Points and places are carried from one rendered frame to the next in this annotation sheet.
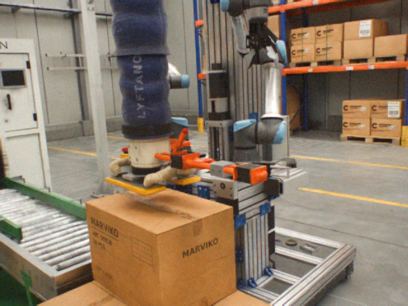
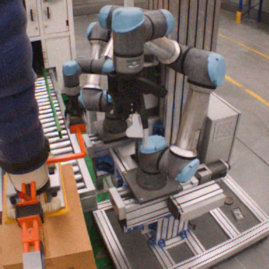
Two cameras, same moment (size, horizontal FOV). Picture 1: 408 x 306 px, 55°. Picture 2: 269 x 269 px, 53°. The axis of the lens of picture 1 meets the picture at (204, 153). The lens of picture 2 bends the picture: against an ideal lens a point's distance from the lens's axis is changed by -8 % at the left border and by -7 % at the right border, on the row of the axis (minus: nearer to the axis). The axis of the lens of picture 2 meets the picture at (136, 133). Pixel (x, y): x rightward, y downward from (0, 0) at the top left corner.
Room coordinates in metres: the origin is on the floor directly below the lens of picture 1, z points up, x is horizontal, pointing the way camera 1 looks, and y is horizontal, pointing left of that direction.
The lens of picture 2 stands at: (1.10, -0.54, 1.99)
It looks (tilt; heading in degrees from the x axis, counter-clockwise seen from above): 35 degrees down; 24
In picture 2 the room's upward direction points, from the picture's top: straight up
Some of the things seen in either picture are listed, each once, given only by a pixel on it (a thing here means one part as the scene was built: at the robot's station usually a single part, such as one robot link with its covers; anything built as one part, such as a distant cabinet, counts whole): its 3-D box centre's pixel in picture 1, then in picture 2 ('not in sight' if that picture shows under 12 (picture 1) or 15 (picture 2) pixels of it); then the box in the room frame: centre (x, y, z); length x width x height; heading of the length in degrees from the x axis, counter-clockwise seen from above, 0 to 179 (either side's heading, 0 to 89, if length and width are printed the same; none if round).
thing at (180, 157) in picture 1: (185, 160); (29, 214); (1.54, 0.08, 1.18); 0.10 x 0.08 x 0.06; 131
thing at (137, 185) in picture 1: (133, 180); (14, 191); (1.67, 0.31, 1.07); 0.34 x 0.10 x 0.05; 41
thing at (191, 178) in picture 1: (168, 171); (53, 184); (1.79, 0.17, 1.07); 0.34 x 0.10 x 0.05; 41
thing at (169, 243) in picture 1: (158, 245); (48, 231); (1.72, 0.24, 0.74); 0.60 x 0.40 x 0.40; 41
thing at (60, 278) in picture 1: (116, 255); (45, 202); (1.99, 0.50, 0.58); 0.70 x 0.03 x 0.06; 135
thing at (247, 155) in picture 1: (245, 154); (152, 171); (2.04, -0.22, 1.09); 0.15 x 0.15 x 0.10
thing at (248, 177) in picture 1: (249, 173); not in sight; (1.27, -0.15, 1.18); 0.08 x 0.07 x 0.05; 41
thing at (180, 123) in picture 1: (177, 128); (113, 102); (2.38, 0.15, 1.20); 0.13 x 0.12 x 0.14; 103
